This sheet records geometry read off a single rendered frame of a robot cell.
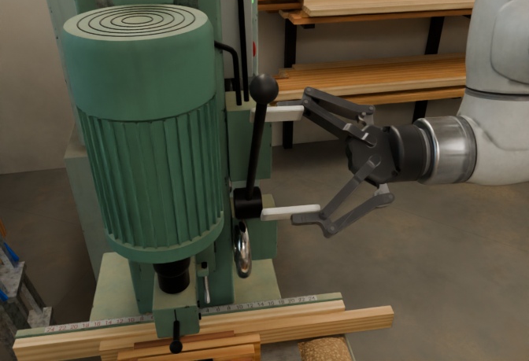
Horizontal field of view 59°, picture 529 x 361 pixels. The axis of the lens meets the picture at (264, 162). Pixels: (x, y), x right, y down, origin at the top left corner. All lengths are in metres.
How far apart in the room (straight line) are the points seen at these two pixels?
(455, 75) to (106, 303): 2.48
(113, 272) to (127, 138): 0.74
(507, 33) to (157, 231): 0.49
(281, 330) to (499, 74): 0.57
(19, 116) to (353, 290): 2.23
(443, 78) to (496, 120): 2.43
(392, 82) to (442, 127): 2.27
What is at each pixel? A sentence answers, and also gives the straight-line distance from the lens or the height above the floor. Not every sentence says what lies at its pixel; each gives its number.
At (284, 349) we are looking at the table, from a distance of 0.93.
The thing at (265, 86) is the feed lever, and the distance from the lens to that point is 0.53.
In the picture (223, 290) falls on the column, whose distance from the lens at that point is 1.09.
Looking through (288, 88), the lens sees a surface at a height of 0.62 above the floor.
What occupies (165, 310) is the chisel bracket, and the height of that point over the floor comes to 1.07.
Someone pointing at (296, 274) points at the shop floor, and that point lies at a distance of 2.34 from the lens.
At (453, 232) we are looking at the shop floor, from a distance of 2.76.
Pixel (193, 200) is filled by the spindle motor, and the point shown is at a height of 1.29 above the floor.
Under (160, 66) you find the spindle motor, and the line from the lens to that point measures 0.52.
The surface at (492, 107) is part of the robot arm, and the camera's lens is 0.64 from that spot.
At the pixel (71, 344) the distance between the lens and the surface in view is 0.95.
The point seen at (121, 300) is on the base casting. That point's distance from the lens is 1.19.
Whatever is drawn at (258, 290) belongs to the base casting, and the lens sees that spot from 1.16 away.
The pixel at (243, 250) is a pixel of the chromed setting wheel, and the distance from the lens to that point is 0.88.
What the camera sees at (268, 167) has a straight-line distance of 0.89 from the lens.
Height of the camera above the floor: 1.65
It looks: 32 degrees down
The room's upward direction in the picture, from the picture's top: straight up
